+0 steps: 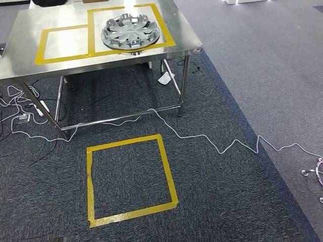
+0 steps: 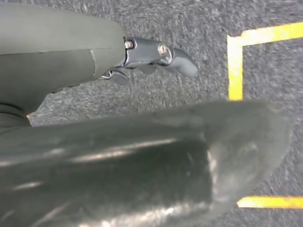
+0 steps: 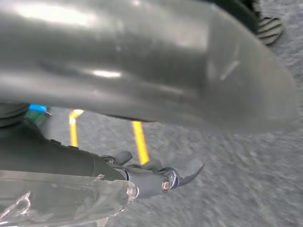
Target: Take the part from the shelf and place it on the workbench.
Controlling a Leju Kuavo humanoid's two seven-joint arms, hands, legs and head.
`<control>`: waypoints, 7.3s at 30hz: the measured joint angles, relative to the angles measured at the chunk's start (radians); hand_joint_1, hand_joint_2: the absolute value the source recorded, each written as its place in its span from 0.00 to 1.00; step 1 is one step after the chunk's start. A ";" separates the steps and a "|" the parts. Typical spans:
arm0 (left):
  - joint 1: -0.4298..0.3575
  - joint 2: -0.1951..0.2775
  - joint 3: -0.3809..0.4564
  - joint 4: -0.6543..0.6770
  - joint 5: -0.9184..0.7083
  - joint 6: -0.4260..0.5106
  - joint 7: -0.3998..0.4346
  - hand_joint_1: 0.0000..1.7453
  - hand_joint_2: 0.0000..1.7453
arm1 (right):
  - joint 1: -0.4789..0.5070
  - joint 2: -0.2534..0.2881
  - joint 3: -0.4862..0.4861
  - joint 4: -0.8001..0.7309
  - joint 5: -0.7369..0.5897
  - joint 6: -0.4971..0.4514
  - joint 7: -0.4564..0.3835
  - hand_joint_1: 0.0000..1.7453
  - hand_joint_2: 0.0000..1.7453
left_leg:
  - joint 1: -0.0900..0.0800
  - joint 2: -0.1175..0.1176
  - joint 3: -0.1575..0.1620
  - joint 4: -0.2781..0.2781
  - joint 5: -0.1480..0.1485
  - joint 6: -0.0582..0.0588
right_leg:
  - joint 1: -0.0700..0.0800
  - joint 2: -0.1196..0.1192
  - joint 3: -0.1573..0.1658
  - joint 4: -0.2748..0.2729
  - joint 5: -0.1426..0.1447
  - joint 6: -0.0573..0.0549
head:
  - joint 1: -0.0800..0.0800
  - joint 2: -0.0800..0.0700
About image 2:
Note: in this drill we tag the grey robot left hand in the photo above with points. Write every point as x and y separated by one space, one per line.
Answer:
118 172

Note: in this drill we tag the yellow floor tape square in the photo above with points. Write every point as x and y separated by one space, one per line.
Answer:
235 69

